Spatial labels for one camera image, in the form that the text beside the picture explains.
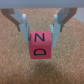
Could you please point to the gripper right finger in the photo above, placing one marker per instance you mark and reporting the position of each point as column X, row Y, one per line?
column 57, row 22

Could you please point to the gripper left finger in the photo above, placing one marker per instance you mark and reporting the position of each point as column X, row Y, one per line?
column 22, row 24

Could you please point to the pink block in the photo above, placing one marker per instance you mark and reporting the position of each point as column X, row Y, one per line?
column 40, row 45

